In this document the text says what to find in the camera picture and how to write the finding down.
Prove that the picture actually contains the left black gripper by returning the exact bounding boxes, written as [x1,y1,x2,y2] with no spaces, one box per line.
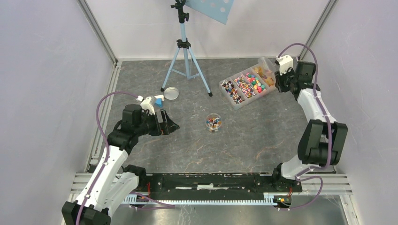
[135,109,179,136]

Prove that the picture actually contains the clear plastic scoop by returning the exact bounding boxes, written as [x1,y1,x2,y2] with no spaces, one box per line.
[258,57,276,83]

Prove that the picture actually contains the clear round jar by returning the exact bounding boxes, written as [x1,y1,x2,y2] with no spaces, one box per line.
[205,113,223,133]

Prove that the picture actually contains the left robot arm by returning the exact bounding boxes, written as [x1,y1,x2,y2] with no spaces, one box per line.
[61,104,180,225]

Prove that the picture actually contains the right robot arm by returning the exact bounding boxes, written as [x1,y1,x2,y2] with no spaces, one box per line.
[271,56,348,191]

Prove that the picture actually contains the blue white toy block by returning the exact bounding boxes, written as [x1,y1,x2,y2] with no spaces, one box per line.
[154,95,165,108]

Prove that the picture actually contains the round metal lid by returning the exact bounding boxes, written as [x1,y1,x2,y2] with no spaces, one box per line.
[163,87,180,100]

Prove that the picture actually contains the clear compartment candy tray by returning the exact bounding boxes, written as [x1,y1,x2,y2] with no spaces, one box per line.
[219,63,276,110]

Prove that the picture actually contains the light blue tripod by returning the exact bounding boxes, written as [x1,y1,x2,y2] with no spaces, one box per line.
[160,0,213,97]

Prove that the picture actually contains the light blue perforated board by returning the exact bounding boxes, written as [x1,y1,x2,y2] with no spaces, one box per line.
[185,0,234,25]

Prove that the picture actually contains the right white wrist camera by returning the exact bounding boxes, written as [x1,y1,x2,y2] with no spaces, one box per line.
[276,55,293,75]

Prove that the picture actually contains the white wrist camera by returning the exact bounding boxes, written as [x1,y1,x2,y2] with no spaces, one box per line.
[276,55,293,75]
[137,96,156,115]

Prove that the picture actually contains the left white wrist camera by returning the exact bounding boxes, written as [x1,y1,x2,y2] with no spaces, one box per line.
[137,96,156,115]

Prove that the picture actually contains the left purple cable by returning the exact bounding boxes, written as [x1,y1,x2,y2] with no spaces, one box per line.
[75,91,140,225]

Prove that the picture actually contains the purple cable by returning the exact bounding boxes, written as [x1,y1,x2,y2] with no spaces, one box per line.
[276,43,333,210]
[75,91,140,225]

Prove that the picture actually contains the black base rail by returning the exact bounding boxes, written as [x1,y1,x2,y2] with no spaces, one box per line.
[134,172,303,201]

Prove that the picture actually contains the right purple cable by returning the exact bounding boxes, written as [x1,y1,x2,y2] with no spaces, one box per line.
[276,43,333,210]

